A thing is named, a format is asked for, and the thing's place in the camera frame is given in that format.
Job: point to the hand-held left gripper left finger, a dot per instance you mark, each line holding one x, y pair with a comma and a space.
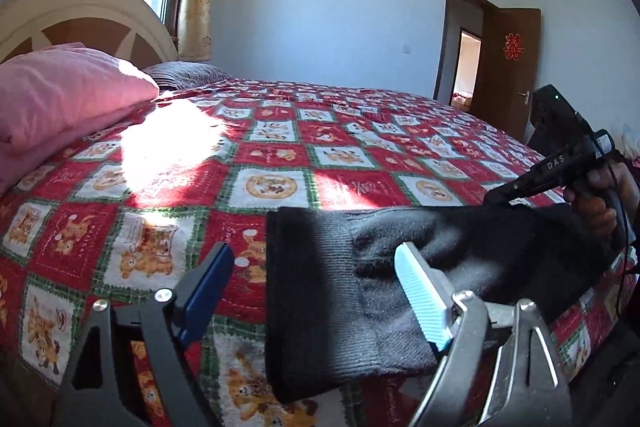
209, 289

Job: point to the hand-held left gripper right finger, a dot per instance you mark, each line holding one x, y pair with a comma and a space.
420, 299

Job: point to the cream wooden headboard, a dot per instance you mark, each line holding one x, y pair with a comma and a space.
95, 14

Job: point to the red paper door decoration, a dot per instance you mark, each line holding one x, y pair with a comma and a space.
514, 47

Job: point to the brown door frame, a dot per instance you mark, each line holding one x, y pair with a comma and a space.
452, 37

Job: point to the pink pillow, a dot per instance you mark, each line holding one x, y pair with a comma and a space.
55, 92

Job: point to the black pants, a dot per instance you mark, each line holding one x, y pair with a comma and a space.
330, 287

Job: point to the person's right hand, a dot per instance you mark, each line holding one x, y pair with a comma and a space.
595, 219

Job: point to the brown wooden door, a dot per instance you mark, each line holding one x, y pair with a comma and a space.
505, 77

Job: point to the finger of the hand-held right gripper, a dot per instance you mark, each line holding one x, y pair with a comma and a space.
517, 189

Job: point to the grey striped pillow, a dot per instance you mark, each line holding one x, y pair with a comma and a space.
185, 73

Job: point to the red printed checkered blanket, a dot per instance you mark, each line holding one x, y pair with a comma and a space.
310, 157

